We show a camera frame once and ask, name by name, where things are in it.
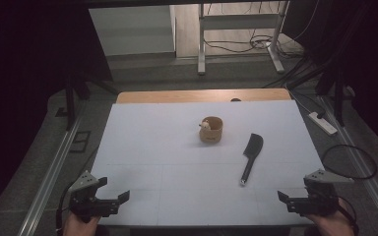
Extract white power strip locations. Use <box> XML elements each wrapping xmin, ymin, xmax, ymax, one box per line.
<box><xmin>308</xmin><ymin>111</ymin><xmax>339</xmax><ymax>137</ymax></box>

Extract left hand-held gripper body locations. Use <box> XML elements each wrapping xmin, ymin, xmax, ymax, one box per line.
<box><xmin>68</xmin><ymin>170</ymin><xmax>108</xmax><ymax>224</ymax></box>

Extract white metal stand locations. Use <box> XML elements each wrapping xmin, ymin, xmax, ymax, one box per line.
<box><xmin>197</xmin><ymin>0</ymin><xmax>290</xmax><ymax>76</ymax></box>

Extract round wooden cup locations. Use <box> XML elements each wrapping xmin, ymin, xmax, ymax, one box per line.
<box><xmin>199</xmin><ymin>116</ymin><xmax>224</xmax><ymax>144</ymax></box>

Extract black curtain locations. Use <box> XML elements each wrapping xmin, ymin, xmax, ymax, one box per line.
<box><xmin>0</xmin><ymin>0</ymin><xmax>114</xmax><ymax>227</ymax></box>
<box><xmin>282</xmin><ymin>0</ymin><xmax>378</xmax><ymax>158</ymax></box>

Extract person's left hand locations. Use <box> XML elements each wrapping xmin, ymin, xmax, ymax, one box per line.
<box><xmin>62</xmin><ymin>210</ymin><xmax>101</xmax><ymax>236</ymax></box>

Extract person's right hand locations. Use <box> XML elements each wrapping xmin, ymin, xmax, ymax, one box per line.
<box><xmin>303</xmin><ymin>199</ymin><xmax>355</xmax><ymax>236</ymax></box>

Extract grey panel board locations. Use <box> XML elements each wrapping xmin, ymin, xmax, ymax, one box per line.
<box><xmin>88</xmin><ymin>4</ymin><xmax>177</xmax><ymax>57</ymax></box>

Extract black comb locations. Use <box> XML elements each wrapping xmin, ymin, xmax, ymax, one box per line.
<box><xmin>239</xmin><ymin>133</ymin><xmax>265</xmax><ymax>187</ymax></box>

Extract white table mat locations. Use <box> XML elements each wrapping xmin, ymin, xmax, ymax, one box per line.
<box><xmin>91</xmin><ymin>99</ymin><xmax>325</xmax><ymax>228</ymax></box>

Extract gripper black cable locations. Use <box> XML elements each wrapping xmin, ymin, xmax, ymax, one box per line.
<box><xmin>55</xmin><ymin>182</ymin><xmax>76</xmax><ymax>236</ymax></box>
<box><xmin>334</xmin><ymin>194</ymin><xmax>360</xmax><ymax>236</ymax></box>

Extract wooden table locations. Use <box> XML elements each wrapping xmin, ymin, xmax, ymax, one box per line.
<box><xmin>115</xmin><ymin>88</ymin><xmax>292</xmax><ymax>105</ymax></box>

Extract black tripod stand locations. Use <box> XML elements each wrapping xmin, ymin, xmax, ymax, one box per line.
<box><xmin>62</xmin><ymin>74</ymin><xmax>121</xmax><ymax>132</ymax></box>
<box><xmin>314</xmin><ymin>63</ymin><xmax>353</xmax><ymax>128</ymax></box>

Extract aluminium floor rail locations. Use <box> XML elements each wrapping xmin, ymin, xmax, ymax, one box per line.
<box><xmin>17</xmin><ymin>99</ymin><xmax>88</xmax><ymax>236</ymax></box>
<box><xmin>319</xmin><ymin>96</ymin><xmax>378</xmax><ymax>236</ymax></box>

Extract tangled black floor cables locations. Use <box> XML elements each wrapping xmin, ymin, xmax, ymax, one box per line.
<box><xmin>203</xmin><ymin>0</ymin><xmax>321</xmax><ymax>61</ymax></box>

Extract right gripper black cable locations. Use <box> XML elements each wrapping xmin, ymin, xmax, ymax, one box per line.
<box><xmin>334</xmin><ymin>194</ymin><xmax>360</xmax><ymax>236</ymax></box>

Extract black looped cable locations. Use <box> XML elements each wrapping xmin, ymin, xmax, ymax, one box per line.
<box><xmin>321</xmin><ymin>144</ymin><xmax>378</xmax><ymax>181</ymax></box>

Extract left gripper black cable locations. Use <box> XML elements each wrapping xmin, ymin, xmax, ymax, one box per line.
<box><xmin>55</xmin><ymin>182</ymin><xmax>76</xmax><ymax>236</ymax></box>

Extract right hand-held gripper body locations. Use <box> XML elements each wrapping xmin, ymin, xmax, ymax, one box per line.
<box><xmin>299</xmin><ymin>169</ymin><xmax>354</xmax><ymax>217</ymax></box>

